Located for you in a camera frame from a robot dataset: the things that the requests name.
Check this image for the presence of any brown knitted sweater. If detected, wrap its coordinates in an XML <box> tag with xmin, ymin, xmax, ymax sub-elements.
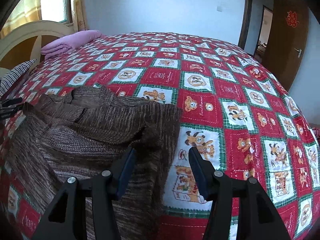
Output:
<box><xmin>7</xmin><ymin>86</ymin><xmax>182</xmax><ymax>239</ymax></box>

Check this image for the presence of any grey striped pillow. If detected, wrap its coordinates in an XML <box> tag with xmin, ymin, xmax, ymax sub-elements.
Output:
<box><xmin>1</xmin><ymin>59</ymin><xmax>37</xmax><ymax>97</ymax></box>

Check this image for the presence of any cream and brown headboard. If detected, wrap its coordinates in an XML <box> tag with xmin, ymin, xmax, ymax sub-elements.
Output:
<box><xmin>1</xmin><ymin>20</ymin><xmax>74</xmax><ymax>77</ymax></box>

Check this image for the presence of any folded pink blanket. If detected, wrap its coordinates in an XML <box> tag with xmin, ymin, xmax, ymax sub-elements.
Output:
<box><xmin>41</xmin><ymin>30</ymin><xmax>102</xmax><ymax>55</ymax></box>

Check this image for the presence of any yellow curtain left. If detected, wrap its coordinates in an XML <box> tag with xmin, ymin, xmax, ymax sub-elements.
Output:
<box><xmin>1</xmin><ymin>0</ymin><xmax>42</xmax><ymax>38</ymax></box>

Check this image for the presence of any red patchwork cartoon bedspread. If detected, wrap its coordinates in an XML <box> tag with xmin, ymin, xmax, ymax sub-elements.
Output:
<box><xmin>16</xmin><ymin>33</ymin><xmax>319</xmax><ymax>239</ymax></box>

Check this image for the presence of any brown wooden door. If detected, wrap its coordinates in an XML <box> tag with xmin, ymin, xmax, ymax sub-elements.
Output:
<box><xmin>261</xmin><ymin>0</ymin><xmax>309</xmax><ymax>90</ymax></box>

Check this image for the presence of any red paper door decoration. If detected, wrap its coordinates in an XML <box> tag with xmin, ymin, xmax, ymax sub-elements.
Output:
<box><xmin>285</xmin><ymin>10</ymin><xmax>299</xmax><ymax>28</ymax></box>

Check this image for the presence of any window with green frame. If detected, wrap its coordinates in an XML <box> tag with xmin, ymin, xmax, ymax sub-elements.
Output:
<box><xmin>41</xmin><ymin>0</ymin><xmax>72</xmax><ymax>24</ymax></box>

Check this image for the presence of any silver door handle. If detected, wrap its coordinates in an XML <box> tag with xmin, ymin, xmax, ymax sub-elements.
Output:
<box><xmin>295</xmin><ymin>48</ymin><xmax>302</xmax><ymax>58</ymax></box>

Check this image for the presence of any dark wooden door frame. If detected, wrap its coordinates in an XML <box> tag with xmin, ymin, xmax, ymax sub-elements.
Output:
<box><xmin>237</xmin><ymin>0</ymin><xmax>284</xmax><ymax>57</ymax></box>

